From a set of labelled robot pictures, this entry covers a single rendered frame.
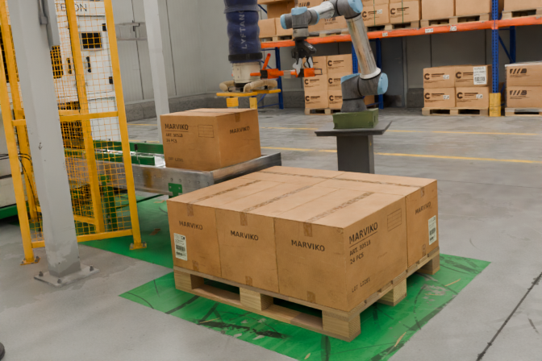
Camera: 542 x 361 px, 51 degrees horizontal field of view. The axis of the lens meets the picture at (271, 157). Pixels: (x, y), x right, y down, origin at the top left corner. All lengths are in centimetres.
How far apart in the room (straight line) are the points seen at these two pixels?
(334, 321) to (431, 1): 862
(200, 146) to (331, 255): 159
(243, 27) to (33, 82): 132
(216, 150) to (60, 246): 116
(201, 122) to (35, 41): 113
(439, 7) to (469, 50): 153
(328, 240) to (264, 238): 38
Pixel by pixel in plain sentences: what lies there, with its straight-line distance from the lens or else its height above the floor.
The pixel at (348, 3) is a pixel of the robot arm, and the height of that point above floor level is 161.
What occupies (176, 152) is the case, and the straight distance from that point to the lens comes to 408.
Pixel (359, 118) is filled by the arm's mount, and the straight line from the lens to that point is 407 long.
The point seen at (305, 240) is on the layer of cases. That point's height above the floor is 45.
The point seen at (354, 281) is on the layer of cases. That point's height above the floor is 27.
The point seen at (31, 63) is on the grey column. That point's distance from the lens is 371.
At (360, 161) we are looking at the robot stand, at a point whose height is 50.
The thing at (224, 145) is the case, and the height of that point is 75.
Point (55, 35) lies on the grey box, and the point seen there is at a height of 153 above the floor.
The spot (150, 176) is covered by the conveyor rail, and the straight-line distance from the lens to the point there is 412.
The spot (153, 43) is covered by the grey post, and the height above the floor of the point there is 156.
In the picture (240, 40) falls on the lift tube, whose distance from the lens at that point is 367.
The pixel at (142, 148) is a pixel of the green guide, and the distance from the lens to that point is 508.
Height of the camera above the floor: 131
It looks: 10 degrees down
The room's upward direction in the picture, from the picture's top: 4 degrees counter-clockwise
